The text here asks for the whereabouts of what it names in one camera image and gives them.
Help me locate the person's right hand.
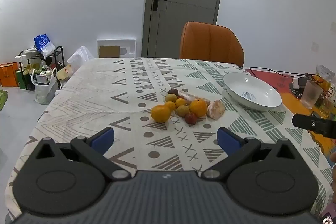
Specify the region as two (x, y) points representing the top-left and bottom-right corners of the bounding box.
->
(330, 152), (336, 188)

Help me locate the beige package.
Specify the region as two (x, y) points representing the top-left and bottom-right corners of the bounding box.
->
(56, 64), (75, 83)

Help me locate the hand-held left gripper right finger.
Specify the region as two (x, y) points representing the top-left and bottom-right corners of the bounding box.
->
(201, 127), (306, 179)

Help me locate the translucent plastic cup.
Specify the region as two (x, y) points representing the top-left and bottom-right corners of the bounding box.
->
(300, 80), (323, 109)

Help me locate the patterned white tablecloth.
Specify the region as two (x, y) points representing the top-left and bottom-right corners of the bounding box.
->
(5, 57), (334, 214)

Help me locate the yellow snack bag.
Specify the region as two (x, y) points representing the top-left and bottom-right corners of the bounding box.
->
(314, 65), (336, 119)

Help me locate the blue and white plastic bag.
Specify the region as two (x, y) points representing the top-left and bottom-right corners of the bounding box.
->
(33, 33), (56, 58)

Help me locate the white foam packaging board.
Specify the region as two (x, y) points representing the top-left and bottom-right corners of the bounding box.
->
(97, 39), (137, 59)

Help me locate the orange paper bag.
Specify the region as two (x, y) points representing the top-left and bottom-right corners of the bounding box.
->
(0, 62), (19, 87)

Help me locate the green cloth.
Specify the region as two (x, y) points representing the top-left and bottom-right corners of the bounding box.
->
(0, 89), (8, 110)

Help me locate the black shoe rack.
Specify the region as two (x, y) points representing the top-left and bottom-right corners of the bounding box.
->
(18, 46), (65, 90)

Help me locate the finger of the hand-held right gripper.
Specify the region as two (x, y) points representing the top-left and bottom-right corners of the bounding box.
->
(292, 113), (336, 138)

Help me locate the white charger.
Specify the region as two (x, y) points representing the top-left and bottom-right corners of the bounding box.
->
(293, 76), (310, 89)

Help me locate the black cable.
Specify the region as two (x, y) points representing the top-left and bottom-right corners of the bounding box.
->
(238, 65), (315, 80)

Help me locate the black door handle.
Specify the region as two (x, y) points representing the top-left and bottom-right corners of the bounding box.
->
(153, 0), (168, 12)

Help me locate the large orange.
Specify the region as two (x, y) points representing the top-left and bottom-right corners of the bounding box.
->
(151, 104), (172, 123)
(189, 99), (208, 118)

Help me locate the brown cardboard piece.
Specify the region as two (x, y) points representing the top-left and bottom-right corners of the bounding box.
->
(99, 46), (121, 58)

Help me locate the orange leather chair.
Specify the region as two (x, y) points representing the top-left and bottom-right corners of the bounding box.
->
(180, 21), (244, 67)

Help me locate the peeled citrus segment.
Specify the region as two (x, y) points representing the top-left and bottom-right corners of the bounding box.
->
(207, 100), (226, 120)

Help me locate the crumpled white plastic bag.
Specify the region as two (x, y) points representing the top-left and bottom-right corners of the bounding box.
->
(67, 46), (94, 75)

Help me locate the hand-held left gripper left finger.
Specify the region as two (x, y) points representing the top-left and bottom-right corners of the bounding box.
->
(26, 127), (132, 180)

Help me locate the pale green slipper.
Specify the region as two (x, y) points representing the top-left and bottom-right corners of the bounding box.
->
(24, 64), (42, 74)

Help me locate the white ceramic bowl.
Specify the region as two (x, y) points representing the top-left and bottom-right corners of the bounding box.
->
(223, 72), (282, 111)

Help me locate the red and orange mat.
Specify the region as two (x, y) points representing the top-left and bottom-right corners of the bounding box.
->
(247, 68), (336, 156)

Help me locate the white handled plastic bag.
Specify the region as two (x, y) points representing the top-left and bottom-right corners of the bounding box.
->
(31, 68), (58, 104)

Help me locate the green box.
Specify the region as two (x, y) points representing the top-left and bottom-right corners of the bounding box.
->
(16, 70), (27, 90)

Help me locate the red plum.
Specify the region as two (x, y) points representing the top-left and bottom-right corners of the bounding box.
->
(185, 112), (198, 125)

